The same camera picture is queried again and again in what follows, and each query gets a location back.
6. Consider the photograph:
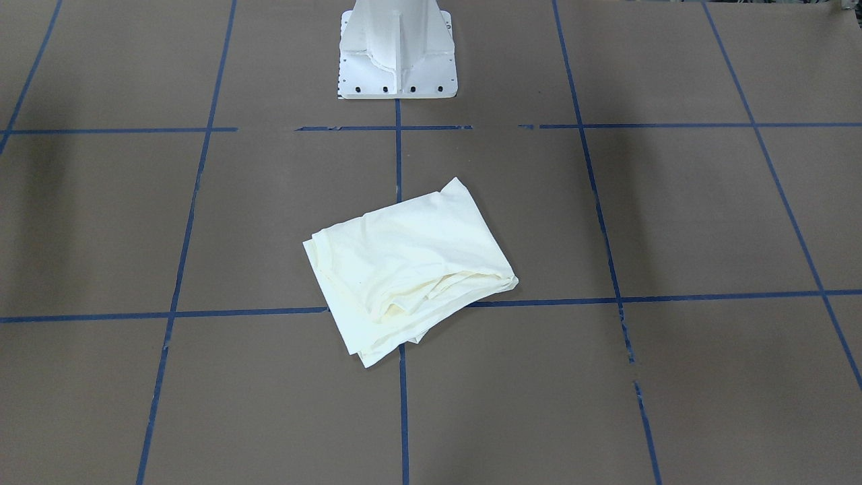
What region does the cream long-sleeve cat shirt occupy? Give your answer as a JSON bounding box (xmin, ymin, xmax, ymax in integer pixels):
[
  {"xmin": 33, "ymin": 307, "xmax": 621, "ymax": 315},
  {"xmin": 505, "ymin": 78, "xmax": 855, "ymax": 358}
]
[{"xmin": 302, "ymin": 178, "xmax": 519, "ymax": 368}]

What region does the white camera pedestal column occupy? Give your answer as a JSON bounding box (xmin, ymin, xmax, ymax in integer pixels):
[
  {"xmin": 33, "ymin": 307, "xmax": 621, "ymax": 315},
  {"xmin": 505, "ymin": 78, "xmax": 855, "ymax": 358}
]
[{"xmin": 337, "ymin": 1, "xmax": 459, "ymax": 100}]

